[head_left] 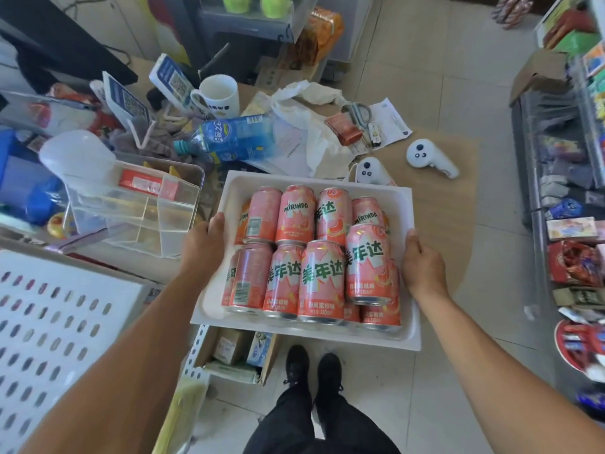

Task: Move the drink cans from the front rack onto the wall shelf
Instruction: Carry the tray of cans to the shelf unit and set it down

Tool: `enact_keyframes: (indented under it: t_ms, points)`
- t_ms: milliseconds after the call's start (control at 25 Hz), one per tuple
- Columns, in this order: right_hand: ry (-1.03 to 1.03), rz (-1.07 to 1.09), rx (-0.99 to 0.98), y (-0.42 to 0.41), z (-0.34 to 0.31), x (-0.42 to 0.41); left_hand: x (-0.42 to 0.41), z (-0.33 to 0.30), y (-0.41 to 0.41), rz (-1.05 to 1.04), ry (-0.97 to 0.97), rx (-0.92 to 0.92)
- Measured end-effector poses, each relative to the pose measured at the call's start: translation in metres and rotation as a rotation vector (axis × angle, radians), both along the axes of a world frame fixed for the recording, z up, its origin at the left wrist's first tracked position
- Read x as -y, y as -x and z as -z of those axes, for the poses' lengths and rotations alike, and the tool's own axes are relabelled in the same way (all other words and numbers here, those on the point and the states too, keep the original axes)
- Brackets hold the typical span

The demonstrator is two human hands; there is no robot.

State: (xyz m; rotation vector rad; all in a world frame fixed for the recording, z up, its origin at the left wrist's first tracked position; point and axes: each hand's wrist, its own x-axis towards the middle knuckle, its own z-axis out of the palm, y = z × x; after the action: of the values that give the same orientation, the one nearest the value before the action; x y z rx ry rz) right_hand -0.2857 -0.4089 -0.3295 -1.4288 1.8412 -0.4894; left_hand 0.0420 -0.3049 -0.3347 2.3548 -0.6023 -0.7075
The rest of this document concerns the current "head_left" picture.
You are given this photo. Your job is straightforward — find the person's right hand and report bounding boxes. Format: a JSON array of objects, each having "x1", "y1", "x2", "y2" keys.
[{"x1": 401, "y1": 229, "x2": 450, "y2": 303}]

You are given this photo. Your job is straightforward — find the person's left hand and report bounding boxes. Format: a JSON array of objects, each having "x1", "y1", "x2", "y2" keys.
[{"x1": 181, "y1": 212, "x2": 228, "y2": 279}]

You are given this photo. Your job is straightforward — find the group of orange soda cans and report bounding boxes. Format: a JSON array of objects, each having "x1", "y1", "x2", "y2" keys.
[{"x1": 234, "y1": 198, "x2": 251, "y2": 245}]

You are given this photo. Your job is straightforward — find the white metal shelf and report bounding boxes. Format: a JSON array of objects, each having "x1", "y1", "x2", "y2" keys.
[{"x1": 0, "y1": 231, "x2": 164, "y2": 454}]

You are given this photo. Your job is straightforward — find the pile of red cans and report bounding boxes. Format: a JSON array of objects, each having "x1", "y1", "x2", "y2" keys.
[{"x1": 221, "y1": 185, "x2": 403, "y2": 332}]

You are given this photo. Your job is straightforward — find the white plastic tray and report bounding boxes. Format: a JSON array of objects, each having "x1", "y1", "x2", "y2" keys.
[{"x1": 190, "y1": 170, "x2": 422, "y2": 353}]

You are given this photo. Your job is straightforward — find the person's right forearm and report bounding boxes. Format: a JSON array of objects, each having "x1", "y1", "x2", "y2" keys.
[{"x1": 415, "y1": 288, "x2": 605, "y2": 454}]

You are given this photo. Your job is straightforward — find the person's left forearm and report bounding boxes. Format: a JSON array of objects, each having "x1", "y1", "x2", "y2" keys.
[{"x1": 18, "y1": 264, "x2": 223, "y2": 454}]

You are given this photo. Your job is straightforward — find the person's right shoe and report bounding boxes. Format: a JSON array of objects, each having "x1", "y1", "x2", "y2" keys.
[{"x1": 316, "y1": 352, "x2": 343, "y2": 398}]

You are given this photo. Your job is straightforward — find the person's shoe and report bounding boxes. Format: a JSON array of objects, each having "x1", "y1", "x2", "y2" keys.
[
  {"x1": 316, "y1": 352, "x2": 343, "y2": 398},
  {"x1": 285, "y1": 344, "x2": 311, "y2": 388}
]

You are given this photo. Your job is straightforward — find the person's left shoe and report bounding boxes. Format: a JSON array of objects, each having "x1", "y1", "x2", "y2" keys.
[{"x1": 285, "y1": 344, "x2": 311, "y2": 388}]

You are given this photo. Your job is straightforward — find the person's dark grey trousers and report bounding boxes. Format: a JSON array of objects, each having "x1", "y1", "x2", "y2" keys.
[{"x1": 243, "y1": 382, "x2": 403, "y2": 454}]

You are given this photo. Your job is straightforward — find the clear acrylic organizer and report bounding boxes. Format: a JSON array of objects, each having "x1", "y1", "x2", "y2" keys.
[{"x1": 61, "y1": 153, "x2": 207, "y2": 260}]

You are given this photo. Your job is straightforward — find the red white small box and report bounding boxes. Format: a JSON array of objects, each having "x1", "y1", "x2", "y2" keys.
[{"x1": 118, "y1": 167, "x2": 178, "y2": 199}]

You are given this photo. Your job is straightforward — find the small brown box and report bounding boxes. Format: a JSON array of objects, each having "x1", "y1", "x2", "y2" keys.
[{"x1": 212, "y1": 328, "x2": 251, "y2": 366}]

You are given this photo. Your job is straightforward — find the small blue carton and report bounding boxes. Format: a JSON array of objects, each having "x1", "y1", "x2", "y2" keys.
[{"x1": 246, "y1": 331, "x2": 274, "y2": 368}]

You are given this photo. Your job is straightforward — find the blue drink bottle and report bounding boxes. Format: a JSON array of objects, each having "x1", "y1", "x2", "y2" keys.
[{"x1": 173, "y1": 114, "x2": 277, "y2": 165}]

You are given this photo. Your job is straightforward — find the white handheld controller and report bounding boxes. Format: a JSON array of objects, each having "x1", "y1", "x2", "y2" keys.
[
  {"x1": 406, "y1": 138, "x2": 460, "y2": 179},
  {"x1": 354, "y1": 157, "x2": 396, "y2": 186}
]

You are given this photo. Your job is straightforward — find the grey cloth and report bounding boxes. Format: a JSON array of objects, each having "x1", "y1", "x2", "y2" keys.
[{"x1": 111, "y1": 122, "x2": 190, "y2": 156}]

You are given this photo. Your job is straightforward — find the white document sheet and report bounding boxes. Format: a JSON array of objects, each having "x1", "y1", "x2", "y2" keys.
[{"x1": 245, "y1": 122, "x2": 313, "y2": 178}]

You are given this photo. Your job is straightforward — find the open cardboard floor box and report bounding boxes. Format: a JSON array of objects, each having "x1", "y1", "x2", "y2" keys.
[{"x1": 193, "y1": 325, "x2": 280, "y2": 386}]

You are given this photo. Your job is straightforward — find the dark snack display rack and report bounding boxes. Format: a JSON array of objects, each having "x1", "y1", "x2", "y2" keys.
[{"x1": 510, "y1": 0, "x2": 605, "y2": 421}]

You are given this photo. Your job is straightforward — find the yellow red small toy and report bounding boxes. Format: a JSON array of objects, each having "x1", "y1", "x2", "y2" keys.
[{"x1": 46, "y1": 212, "x2": 76, "y2": 240}]

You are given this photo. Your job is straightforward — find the white mug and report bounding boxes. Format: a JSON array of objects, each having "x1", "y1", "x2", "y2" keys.
[{"x1": 190, "y1": 74, "x2": 241, "y2": 120}]

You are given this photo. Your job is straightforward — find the white frosted plastic container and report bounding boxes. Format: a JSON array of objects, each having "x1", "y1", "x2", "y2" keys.
[{"x1": 38, "y1": 129, "x2": 117, "y2": 197}]

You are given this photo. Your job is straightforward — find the white paper receipt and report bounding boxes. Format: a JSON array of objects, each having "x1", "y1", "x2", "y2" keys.
[{"x1": 359, "y1": 98, "x2": 413, "y2": 149}]

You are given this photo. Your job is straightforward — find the white plastic bag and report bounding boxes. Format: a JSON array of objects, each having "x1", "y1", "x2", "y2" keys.
[{"x1": 269, "y1": 79, "x2": 360, "y2": 180}]

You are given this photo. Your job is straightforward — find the small red packet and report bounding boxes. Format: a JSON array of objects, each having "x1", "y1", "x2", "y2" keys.
[{"x1": 325, "y1": 112, "x2": 364, "y2": 146}]

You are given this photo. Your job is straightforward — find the yellow green packet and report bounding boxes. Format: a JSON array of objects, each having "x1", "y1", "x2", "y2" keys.
[{"x1": 151, "y1": 378, "x2": 209, "y2": 454}]

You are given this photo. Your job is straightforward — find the white framed code stand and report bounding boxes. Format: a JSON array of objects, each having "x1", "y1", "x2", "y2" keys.
[{"x1": 102, "y1": 70, "x2": 152, "y2": 133}]

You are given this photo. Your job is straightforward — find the blue rounded code stand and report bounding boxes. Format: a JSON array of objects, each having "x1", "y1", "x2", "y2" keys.
[{"x1": 149, "y1": 53, "x2": 195, "y2": 117}]

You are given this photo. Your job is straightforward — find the grey scissors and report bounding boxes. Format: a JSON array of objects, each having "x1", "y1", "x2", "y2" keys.
[{"x1": 341, "y1": 102, "x2": 373, "y2": 126}]

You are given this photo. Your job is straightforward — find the blue plastic display rack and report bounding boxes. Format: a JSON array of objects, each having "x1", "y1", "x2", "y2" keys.
[{"x1": 0, "y1": 129, "x2": 67, "y2": 228}]

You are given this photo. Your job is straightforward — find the white red cat figurine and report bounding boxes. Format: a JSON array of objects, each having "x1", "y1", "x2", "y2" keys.
[{"x1": 28, "y1": 82, "x2": 119, "y2": 136}]

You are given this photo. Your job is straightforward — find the grey display stand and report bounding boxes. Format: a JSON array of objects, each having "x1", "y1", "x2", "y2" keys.
[{"x1": 160, "y1": 0, "x2": 374, "y2": 67}]

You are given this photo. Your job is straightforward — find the brown cardboard box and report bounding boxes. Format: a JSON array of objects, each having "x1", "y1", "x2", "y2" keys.
[{"x1": 509, "y1": 49, "x2": 570, "y2": 107}]

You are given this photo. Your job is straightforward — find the orange snack bag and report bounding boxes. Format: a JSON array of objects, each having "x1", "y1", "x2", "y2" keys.
[{"x1": 297, "y1": 6, "x2": 345, "y2": 67}]

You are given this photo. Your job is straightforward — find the black cash register monitor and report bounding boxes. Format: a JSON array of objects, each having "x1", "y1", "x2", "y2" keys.
[{"x1": 0, "y1": 0, "x2": 138, "y2": 86}]

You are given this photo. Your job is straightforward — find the yellow red wall poster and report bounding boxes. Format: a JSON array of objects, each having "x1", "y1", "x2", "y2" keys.
[{"x1": 146, "y1": 0, "x2": 190, "y2": 67}]

